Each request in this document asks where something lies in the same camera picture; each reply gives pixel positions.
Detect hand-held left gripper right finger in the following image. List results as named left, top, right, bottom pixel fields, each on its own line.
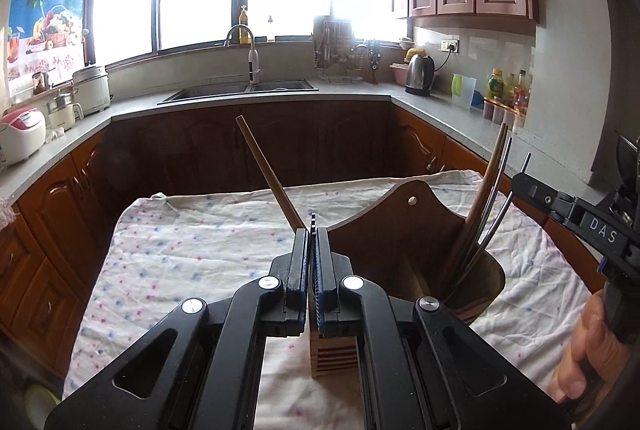
left=309, top=213, right=571, bottom=430

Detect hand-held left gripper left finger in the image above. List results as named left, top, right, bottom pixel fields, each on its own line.
left=44, top=227, right=310, bottom=430

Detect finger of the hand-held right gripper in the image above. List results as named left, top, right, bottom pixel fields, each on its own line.
left=511, top=173, right=576, bottom=231

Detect metal chopstick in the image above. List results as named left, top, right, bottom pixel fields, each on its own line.
left=470, top=153, right=532, bottom=261
left=465, top=136, right=513, bottom=251
left=467, top=190, right=506, bottom=261

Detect wooden chopstick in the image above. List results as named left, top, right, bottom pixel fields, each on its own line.
left=450, top=124, right=509, bottom=271
left=236, top=115, right=307, bottom=231
left=445, top=123, right=505, bottom=291

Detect wooden utensil holder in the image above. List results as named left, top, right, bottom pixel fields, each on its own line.
left=309, top=179, right=506, bottom=378

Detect person's right hand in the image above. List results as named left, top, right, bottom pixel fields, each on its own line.
left=547, top=290, right=631, bottom=403

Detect spice jar set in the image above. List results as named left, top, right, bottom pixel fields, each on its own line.
left=482, top=99, right=528, bottom=131

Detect white floral tablecloth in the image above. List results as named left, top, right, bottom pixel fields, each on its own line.
left=62, top=169, right=593, bottom=430

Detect yellow bottle green label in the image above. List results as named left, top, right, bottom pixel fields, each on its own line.
left=487, top=68, right=505, bottom=104

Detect white plastic pitcher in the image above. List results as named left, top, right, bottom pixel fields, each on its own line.
left=452, top=75, right=477, bottom=111

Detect wooden lower cabinets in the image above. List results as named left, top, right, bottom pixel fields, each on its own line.
left=0, top=100, right=601, bottom=376

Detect steel electric kettle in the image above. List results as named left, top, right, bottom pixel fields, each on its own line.
left=404, top=54, right=437, bottom=97

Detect grey kitchen countertop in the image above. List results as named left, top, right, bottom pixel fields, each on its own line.
left=0, top=78, right=621, bottom=211

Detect kitchen sink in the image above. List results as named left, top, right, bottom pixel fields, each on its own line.
left=157, top=79, right=319, bottom=105

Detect metal dish rack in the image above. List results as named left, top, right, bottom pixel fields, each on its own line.
left=314, top=16, right=368, bottom=84

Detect kitchen faucet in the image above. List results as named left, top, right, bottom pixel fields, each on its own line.
left=223, top=24, right=261, bottom=86

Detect large white rice cooker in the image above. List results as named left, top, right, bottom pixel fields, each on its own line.
left=72, top=64, right=112, bottom=116

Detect small white steamer pot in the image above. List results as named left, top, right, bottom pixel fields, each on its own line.
left=46, top=91, right=83, bottom=133

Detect white and red rice cooker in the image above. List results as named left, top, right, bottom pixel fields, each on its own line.
left=0, top=107, right=47, bottom=166

